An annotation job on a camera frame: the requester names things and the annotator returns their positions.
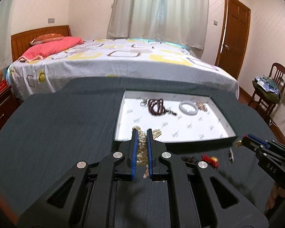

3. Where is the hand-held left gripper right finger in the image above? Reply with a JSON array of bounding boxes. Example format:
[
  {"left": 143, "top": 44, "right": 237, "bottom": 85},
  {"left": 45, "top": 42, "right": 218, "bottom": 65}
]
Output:
[{"left": 146, "top": 128, "right": 269, "bottom": 228}]

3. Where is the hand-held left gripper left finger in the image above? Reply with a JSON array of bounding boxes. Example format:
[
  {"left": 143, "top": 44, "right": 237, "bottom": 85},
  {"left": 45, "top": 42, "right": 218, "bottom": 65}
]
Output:
[{"left": 17, "top": 128, "right": 139, "bottom": 228}]

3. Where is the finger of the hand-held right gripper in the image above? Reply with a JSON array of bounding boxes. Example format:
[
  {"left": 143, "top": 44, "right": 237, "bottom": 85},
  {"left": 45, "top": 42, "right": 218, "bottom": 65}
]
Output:
[
  {"left": 242, "top": 136, "right": 264, "bottom": 153},
  {"left": 248, "top": 134, "right": 273, "bottom": 148}
]

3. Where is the white pearl necklace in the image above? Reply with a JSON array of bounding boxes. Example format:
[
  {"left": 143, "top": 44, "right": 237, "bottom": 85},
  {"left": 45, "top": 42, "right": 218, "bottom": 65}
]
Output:
[{"left": 132, "top": 126, "right": 162, "bottom": 178}]

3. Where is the red gold pendant jewelry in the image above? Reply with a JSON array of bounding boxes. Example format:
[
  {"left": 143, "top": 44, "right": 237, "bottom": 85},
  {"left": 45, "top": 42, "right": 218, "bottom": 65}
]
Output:
[{"left": 201, "top": 153, "right": 220, "bottom": 170}]

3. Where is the brown wooden bead necklace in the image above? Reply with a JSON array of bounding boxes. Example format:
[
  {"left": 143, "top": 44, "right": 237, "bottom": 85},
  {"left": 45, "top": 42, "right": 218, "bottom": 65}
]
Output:
[{"left": 147, "top": 98, "right": 178, "bottom": 117}]

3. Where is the shallow grey cardboard tray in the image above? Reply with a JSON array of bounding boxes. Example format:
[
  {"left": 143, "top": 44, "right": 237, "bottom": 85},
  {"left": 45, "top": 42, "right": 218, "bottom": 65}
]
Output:
[{"left": 113, "top": 89, "right": 238, "bottom": 150}]

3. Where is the white jade bangle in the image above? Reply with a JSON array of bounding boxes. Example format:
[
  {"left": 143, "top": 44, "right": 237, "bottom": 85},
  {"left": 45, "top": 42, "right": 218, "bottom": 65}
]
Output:
[{"left": 179, "top": 101, "right": 199, "bottom": 114}]

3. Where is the thin gold chain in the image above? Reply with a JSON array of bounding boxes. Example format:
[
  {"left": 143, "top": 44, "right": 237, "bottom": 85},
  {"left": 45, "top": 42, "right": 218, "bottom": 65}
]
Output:
[{"left": 196, "top": 101, "right": 208, "bottom": 112}]

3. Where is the person's right hand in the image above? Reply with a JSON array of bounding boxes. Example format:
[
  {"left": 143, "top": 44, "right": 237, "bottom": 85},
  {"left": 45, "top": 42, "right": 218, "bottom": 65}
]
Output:
[{"left": 267, "top": 184, "right": 285, "bottom": 210}]

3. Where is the white appliance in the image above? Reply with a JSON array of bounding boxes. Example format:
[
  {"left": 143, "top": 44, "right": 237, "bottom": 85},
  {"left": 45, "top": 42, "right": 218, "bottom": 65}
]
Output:
[{"left": 271, "top": 95, "right": 285, "bottom": 129}]

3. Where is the pile of clothes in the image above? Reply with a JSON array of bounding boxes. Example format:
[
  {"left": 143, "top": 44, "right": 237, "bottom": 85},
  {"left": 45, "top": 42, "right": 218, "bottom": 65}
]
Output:
[{"left": 252, "top": 75, "right": 281, "bottom": 105}]

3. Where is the wooden chair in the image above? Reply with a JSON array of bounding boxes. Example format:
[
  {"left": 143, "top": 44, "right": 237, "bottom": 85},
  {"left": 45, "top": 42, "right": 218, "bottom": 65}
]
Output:
[{"left": 248, "top": 62, "right": 285, "bottom": 121}]

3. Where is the bed with patterned sheet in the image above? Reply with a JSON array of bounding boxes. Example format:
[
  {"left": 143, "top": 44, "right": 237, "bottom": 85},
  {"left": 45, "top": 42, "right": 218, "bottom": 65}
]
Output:
[{"left": 6, "top": 38, "right": 240, "bottom": 100}]

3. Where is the brown wooden door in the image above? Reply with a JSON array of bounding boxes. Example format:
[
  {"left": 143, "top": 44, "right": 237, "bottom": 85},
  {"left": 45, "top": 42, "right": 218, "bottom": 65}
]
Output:
[{"left": 215, "top": 0, "right": 251, "bottom": 80}]

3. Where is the pink pillow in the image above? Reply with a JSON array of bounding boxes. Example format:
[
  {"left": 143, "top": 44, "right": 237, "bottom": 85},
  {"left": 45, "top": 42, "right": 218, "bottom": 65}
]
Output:
[{"left": 18, "top": 37, "right": 85, "bottom": 62}]

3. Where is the dark wooden nightstand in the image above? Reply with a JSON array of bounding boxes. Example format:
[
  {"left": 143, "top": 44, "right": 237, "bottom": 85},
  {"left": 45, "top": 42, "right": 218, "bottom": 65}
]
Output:
[{"left": 0, "top": 84, "right": 21, "bottom": 140}]

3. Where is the pale window curtain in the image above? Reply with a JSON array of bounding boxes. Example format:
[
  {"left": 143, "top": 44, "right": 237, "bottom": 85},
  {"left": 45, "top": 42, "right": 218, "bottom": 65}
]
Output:
[{"left": 106, "top": 0, "right": 209, "bottom": 50}]

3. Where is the orange pillow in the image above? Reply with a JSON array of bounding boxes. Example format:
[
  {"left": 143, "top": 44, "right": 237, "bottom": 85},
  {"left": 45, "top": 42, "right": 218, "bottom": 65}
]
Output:
[{"left": 30, "top": 34, "right": 64, "bottom": 45}]

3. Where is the wooden headboard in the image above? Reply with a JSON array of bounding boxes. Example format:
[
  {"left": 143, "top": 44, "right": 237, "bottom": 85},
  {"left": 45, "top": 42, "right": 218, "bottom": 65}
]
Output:
[{"left": 11, "top": 25, "right": 72, "bottom": 62}]

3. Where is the pale side curtain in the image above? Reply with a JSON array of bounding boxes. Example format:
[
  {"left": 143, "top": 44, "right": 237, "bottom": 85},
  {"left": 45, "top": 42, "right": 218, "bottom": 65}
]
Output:
[{"left": 0, "top": 0, "right": 18, "bottom": 76}]

